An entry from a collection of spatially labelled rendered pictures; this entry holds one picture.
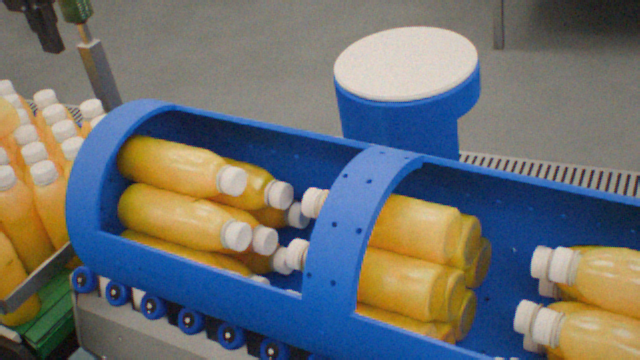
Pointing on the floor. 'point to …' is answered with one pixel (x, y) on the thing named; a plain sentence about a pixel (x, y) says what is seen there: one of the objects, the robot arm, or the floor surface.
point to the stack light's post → (100, 75)
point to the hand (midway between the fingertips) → (46, 28)
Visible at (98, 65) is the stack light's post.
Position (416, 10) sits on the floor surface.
